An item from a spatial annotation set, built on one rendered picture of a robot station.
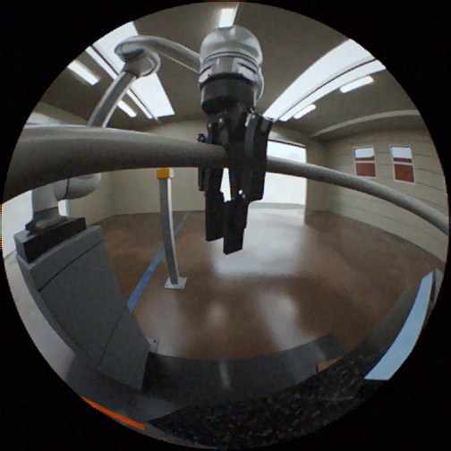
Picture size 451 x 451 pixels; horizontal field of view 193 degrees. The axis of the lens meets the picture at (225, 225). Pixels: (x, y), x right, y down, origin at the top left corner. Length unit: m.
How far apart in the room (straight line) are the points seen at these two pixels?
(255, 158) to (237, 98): 0.08
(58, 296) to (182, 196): 6.01
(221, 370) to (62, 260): 0.87
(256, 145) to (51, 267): 0.51
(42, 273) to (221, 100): 0.51
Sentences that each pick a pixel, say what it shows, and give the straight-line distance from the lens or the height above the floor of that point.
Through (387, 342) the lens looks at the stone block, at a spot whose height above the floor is 0.78.
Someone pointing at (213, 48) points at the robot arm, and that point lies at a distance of 0.27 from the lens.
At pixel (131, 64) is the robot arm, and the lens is 0.76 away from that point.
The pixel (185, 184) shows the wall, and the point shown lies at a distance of 6.19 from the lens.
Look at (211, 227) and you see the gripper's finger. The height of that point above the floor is 0.85.
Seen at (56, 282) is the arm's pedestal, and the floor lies 0.72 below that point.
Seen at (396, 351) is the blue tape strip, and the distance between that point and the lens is 0.19.
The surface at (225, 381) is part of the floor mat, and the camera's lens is 0.92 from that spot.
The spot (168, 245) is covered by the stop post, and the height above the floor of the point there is 0.43.
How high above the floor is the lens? 0.91
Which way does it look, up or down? 14 degrees down
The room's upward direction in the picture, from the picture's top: straight up
